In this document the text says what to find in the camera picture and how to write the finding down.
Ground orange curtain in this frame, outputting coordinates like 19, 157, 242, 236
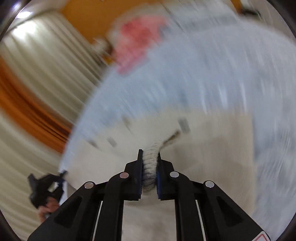
1, 59, 72, 153

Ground grey butterfly bedspread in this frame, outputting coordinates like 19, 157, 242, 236
65, 16, 295, 240

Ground person's left hand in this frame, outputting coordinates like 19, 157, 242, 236
38, 197, 60, 223

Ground pink clothes pile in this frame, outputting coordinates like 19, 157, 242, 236
112, 15, 167, 75

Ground beige knit sweater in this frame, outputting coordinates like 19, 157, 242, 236
59, 108, 258, 241

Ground cream curtain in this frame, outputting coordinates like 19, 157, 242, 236
1, 11, 103, 240

